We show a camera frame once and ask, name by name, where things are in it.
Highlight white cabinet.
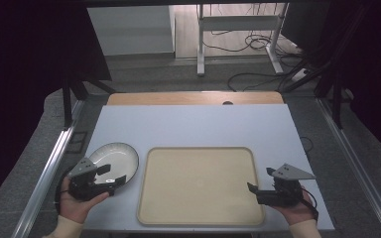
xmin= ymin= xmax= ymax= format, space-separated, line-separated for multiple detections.
xmin=86 ymin=5 xmax=177 ymax=58

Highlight aluminium rail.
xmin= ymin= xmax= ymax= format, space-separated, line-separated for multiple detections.
xmin=10 ymin=99 xmax=86 ymax=238
xmin=316 ymin=97 xmax=381 ymax=238

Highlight black floor cables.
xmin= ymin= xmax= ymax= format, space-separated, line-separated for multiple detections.
xmin=201 ymin=30 xmax=312 ymax=93

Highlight beige rectangular tray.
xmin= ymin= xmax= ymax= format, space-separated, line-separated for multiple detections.
xmin=136 ymin=146 xmax=266 ymax=227

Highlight white round plate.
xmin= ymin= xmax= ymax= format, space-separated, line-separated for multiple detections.
xmin=88 ymin=142 xmax=140 ymax=190

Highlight white power strip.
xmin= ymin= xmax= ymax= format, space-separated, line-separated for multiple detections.
xmin=291 ymin=67 xmax=311 ymax=82

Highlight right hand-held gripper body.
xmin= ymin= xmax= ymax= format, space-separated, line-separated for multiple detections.
xmin=256 ymin=163 xmax=318 ymax=208

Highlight person's right hand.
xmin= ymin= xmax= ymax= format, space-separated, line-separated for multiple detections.
xmin=271 ymin=190 xmax=316 ymax=227

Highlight white table board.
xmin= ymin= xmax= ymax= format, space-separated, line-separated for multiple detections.
xmin=82 ymin=104 xmax=335 ymax=232

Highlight person's left hand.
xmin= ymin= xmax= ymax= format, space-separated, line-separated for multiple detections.
xmin=59 ymin=176 xmax=110 ymax=225

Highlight black metal stand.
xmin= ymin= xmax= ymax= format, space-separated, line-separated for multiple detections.
xmin=62 ymin=73 xmax=117 ymax=131
xmin=281 ymin=3 xmax=371 ymax=130

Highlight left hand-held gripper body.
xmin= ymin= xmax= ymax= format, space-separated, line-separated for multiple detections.
xmin=66 ymin=157 xmax=116 ymax=201

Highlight wooden table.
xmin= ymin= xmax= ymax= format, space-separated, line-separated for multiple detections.
xmin=106 ymin=91 xmax=285 ymax=106

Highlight white metal desk frame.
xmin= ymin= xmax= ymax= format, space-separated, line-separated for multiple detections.
xmin=196 ymin=3 xmax=290 ymax=77

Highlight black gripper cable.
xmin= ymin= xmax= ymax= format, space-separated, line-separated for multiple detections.
xmin=300 ymin=186 xmax=319 ymax=222

